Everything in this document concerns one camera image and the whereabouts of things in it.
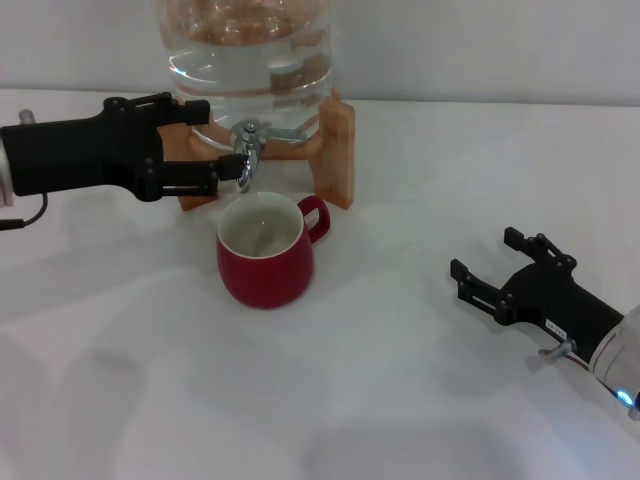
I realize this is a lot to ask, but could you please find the clear glass water jar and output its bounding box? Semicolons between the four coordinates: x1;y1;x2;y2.
155;0;335;152

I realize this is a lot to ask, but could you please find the wooden jar stand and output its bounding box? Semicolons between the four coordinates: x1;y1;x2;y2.
155;85;356;212

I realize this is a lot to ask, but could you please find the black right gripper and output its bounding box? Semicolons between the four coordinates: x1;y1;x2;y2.
449;226;626;370

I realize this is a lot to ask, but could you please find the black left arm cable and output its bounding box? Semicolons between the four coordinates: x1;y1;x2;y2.
0;192;50;231

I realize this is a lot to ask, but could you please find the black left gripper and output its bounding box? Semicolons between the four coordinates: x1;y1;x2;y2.
1;92;249;202

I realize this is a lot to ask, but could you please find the red ceramic cup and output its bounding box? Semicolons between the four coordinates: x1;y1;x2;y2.
215;190;332;311

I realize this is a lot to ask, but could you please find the chrome faucet tap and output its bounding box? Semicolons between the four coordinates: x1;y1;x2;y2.
230;119;308;194

